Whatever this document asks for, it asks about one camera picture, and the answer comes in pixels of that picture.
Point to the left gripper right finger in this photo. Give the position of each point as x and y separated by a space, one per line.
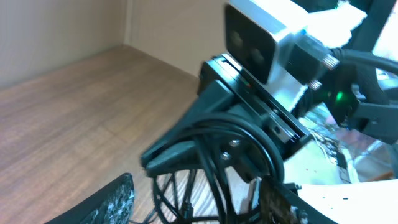
278 204

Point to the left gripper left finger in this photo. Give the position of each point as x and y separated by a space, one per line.
111 204

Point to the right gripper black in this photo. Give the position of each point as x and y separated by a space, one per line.
221 79

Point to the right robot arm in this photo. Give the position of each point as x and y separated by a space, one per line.
223 139

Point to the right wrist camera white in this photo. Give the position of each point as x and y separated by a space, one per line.
285 49

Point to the right camera cable black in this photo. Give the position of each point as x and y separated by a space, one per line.
311 60

